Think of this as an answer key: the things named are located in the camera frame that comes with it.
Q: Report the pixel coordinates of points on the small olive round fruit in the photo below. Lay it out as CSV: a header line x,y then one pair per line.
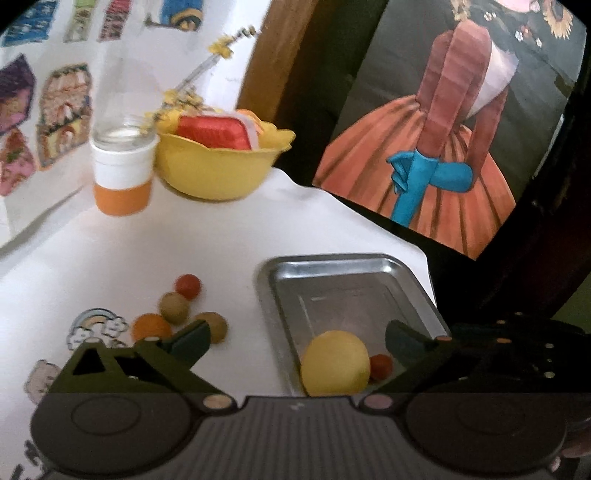
x,y
175,307

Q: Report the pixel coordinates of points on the houses drawing paper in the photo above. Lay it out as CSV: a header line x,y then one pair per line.
x,y
55,60

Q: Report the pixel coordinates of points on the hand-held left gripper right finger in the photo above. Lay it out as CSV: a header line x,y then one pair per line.
x,y
406,344

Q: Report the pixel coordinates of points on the red cherry tomato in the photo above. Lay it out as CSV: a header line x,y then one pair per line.
x,y
381,367
188,286

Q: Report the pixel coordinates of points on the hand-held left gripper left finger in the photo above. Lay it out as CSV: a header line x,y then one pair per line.
x,y
191,344

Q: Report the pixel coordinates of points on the yellow flower twig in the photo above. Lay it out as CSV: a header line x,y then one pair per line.
x,y
203,67

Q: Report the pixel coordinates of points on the silver metal tray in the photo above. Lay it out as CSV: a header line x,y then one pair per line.
x,y
351,295

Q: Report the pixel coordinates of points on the red plastic box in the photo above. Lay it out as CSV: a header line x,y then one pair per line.
x,y
212,131

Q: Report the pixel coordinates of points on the orange yellow item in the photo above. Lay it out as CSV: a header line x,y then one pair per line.
x,y
265,134

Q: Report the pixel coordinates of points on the brown wooden door frame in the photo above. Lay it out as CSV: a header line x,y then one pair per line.
x,y
272,55

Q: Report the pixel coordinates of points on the small brown round fruit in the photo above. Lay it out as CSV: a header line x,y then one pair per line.
x,y
218,325

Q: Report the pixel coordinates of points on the white printed tablecloth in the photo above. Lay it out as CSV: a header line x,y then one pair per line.
x,y
207,240

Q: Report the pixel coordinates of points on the white and orange cup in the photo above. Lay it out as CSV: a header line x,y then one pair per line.
x,y
122,184

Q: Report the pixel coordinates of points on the orange cherry tomato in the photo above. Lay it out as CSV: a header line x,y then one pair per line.
x,y
151,326

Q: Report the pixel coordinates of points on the orange dress lady wall poster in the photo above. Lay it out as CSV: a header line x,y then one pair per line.
x,y
443,138

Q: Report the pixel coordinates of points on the person's right hand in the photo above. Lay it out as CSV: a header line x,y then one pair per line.
x,y
575,454

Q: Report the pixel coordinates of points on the yellow plastic bowl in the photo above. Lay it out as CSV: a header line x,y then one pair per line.
x,y
217,170

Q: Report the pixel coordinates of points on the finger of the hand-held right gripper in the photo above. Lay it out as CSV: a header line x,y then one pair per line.
x,y
508,328

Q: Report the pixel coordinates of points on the clear glass jar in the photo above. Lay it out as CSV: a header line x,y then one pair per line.
x,y
122,101

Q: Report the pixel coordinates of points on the yellow lemon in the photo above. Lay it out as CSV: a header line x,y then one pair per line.
x,y
334,364

